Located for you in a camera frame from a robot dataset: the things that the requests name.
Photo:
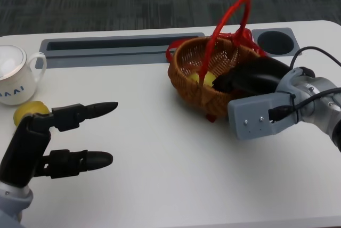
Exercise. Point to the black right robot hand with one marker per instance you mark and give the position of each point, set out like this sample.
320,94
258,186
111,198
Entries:
255,76

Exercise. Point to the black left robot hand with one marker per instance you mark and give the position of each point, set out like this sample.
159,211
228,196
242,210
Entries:
24,148

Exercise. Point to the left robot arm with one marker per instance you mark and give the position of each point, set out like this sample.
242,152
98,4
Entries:
13,204

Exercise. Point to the grey table cup holder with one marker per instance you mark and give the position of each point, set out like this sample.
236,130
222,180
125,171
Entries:
275,42

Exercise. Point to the yellow-green pear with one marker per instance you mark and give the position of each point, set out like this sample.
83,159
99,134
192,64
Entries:
32,109
209,79

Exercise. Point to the white lidded mug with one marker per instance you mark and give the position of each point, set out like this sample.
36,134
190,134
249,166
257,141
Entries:
14,81

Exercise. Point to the red ribbon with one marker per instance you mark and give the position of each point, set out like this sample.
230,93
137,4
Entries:
170,50

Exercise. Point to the grey table slot tray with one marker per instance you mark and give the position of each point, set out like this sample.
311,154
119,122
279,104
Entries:
106,52

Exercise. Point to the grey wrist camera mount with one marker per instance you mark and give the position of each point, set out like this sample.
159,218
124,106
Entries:
250,118

